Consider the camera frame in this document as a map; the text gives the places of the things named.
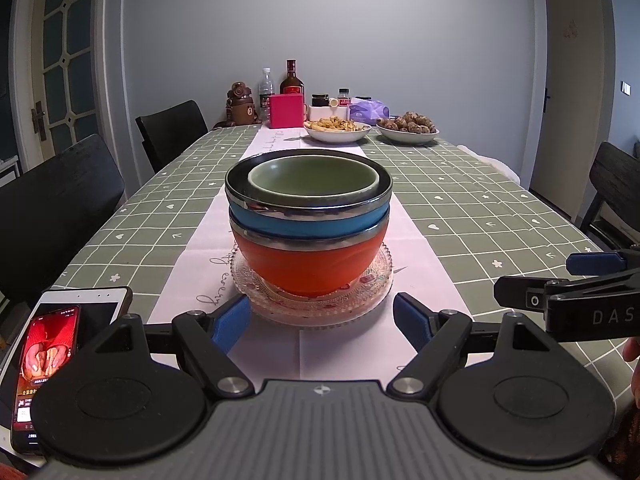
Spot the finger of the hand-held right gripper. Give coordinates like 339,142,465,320
493,275,552,312
566,244,640,277

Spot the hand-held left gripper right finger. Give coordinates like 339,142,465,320
385,291,552,402

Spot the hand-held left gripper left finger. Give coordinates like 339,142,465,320
92,294,256,403

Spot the clear glass flower plate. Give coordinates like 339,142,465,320
231,242,394,313
239,280,391,320

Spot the white fruit print plate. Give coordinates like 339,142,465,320
247,301,388,324

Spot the orange steel bowl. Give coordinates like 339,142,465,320
230,207,390,297

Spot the blue steel bowl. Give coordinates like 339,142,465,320
225,149,392,239

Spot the green ceramic bowl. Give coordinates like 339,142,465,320
247,156,379,209

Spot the person's right hand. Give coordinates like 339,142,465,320
622,337,640,411

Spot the white table runner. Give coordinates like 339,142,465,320
147,125,481,382

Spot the black chair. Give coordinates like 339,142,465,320
136,100,209,173
0,134,126,306
580,141,640,251

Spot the green checked tablecloth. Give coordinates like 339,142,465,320
47,122,640,378

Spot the white tablet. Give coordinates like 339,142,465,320
0,286,134,388

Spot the plain cream door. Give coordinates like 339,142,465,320
530,0,617,221

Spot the black phone red screen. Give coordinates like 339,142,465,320
10,304,83,456

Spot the white plate of taro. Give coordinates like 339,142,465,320
376,111,441,145

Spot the white plate of fries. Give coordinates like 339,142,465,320
303,116,373,143

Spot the brown bear water bottle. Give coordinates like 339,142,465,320
226,82,261,126

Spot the purple tissue pack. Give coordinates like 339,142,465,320
348,100,391,123

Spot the pink box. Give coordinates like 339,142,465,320
270,93,306,129

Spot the white box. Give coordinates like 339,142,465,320
303,105,351,122

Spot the clear plastic water bottle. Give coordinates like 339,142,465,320
258,67,276,121

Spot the brown liquor bottle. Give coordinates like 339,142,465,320
279,59,306,96

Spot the white cabinet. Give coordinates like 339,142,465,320
0,157,22,187

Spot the glass pane door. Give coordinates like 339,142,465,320
15,0,108,161

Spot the brass door handle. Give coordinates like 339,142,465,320
31,101,48,141

